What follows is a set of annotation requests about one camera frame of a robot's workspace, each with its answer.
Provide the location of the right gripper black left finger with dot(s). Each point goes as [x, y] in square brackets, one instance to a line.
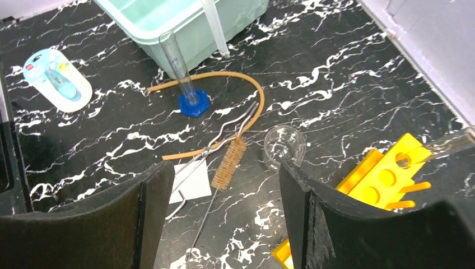
[119, 227]

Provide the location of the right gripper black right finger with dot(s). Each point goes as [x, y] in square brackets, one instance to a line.
[328, 229]

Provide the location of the brown test tube brush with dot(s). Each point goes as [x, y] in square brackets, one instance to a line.
[222, 178]

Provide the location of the large clear glass test tube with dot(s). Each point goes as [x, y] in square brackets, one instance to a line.
[451, 143]

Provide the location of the blue round cap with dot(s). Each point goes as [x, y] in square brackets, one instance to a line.
[193, 102]

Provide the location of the clear plastic funnel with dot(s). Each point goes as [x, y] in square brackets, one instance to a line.
[213, 19]

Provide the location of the yellow test tube rack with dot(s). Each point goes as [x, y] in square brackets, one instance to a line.
[382, 180]

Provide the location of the white packet with clips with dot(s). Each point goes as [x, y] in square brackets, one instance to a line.
[195, 186]

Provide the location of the clear glass beaker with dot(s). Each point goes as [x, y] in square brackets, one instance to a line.
[283, 143]

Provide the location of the metal crucible tongs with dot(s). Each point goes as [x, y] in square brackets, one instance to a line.
[207, 156]

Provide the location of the brown rubber tubing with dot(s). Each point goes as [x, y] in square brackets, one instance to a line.
[177, 136]

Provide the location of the packaged blue pipette bulb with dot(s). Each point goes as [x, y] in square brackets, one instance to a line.
[58, 80]

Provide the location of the teal plastic bin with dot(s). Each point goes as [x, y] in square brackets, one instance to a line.
[145, 21]

